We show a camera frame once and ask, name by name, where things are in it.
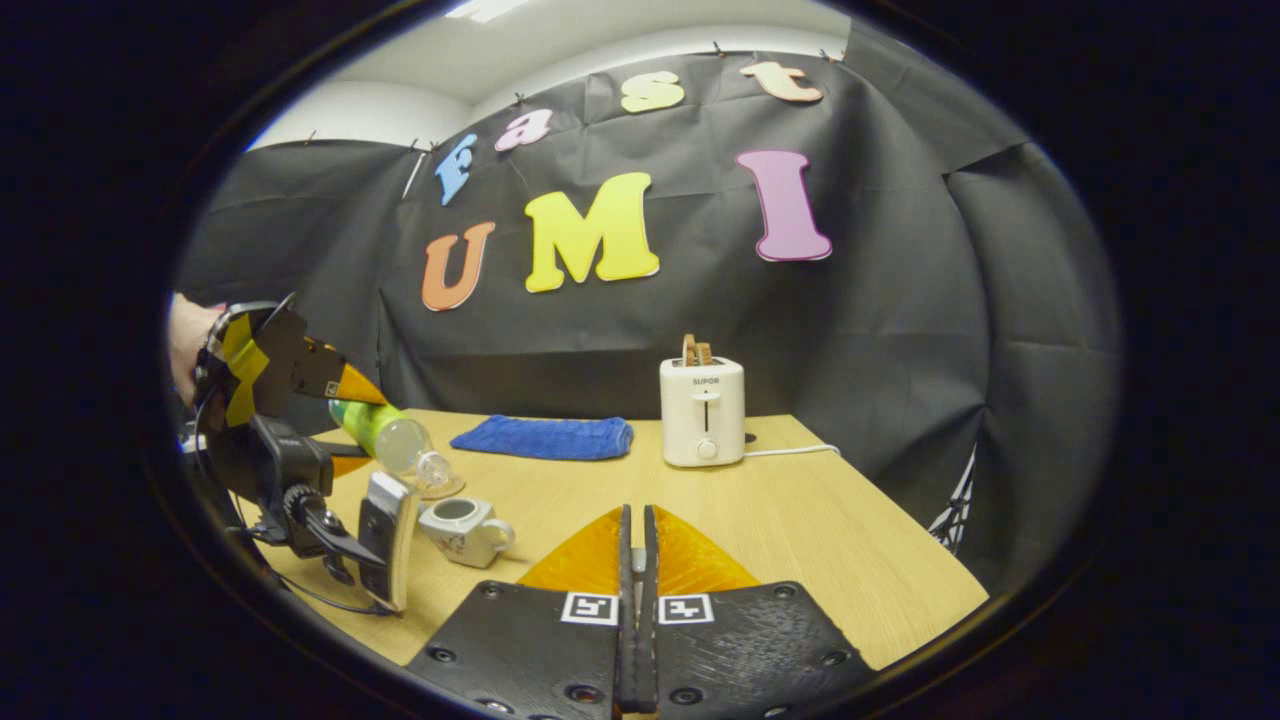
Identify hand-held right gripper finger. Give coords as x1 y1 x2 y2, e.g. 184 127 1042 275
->
640 504 883 719
403 504 639 719

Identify clear green-label water bottle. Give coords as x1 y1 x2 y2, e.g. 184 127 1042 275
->
328 398 456 491

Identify white ceramic teacup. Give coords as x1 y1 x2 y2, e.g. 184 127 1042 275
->
418 497 516 569

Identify blue towel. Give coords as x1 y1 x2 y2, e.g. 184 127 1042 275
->
450 415 635 462

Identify white toaster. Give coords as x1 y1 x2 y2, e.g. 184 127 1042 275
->
659 355 747 468

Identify black backdrop cloth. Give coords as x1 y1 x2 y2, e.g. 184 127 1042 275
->
170 20 1121 591

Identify ceiling light panel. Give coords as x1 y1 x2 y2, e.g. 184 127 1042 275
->
445 0 531 23

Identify white lattice frame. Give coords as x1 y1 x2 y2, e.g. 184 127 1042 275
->
928 448 978 553

